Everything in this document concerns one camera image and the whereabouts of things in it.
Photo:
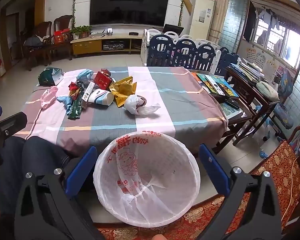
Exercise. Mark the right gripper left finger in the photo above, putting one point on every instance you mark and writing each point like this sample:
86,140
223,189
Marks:
77,171

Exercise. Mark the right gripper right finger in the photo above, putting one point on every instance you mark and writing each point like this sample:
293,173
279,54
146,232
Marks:
217,169

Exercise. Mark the pink plastic bag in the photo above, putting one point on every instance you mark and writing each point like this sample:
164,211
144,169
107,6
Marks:
48,97

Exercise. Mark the blue cloth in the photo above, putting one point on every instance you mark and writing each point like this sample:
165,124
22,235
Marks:
67,101

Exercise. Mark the green wafer wrapper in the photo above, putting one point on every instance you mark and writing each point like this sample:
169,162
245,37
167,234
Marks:
76,108

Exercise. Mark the red yellow snack wrapper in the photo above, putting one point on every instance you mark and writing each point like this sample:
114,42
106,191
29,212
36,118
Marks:
74,90

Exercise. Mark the white medicine box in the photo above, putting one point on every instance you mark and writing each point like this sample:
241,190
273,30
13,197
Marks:
86,94

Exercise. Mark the white blue paper cup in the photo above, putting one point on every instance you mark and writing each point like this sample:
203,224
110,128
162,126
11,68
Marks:
101,97

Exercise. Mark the white plastic bag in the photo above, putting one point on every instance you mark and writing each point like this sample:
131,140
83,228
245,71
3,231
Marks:
137,105

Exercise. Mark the yellow chip bag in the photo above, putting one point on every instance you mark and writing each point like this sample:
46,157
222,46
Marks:
122,89

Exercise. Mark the white lined trash bin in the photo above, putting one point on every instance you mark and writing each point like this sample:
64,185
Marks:
146,179

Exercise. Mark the person's leg in jeans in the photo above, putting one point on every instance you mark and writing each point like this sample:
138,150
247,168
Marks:
21,156

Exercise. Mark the green tissue box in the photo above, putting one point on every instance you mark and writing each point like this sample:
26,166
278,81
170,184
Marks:
50,76

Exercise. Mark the plaid tablecloth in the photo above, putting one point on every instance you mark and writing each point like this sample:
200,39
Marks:
186,112

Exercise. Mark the dark wooden armchair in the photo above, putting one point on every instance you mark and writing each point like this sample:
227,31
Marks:
41,43

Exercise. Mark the colourful books on table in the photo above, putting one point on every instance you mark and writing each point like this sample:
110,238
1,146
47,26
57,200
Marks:
217,86

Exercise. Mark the grey green cushion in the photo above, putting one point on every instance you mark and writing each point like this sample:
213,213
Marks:
266,90

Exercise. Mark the red gift box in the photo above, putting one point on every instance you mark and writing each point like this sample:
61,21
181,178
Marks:
62,36

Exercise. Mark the stack of books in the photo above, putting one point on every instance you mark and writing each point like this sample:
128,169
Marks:
250,71

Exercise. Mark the potted green plant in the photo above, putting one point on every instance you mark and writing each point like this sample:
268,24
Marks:
81,31

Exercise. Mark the navy white baby fence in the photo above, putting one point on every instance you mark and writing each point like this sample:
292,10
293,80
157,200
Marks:
170,50

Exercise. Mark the wooden tv cabinet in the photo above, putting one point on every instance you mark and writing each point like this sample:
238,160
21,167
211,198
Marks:
116,43

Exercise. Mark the white standing air conditioner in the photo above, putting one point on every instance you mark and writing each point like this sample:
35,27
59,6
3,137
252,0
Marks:
201,19

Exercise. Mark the large black television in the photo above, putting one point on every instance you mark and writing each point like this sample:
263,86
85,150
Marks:
144,12

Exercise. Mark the beige curtain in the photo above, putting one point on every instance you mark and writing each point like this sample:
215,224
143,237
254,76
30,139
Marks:
219,14

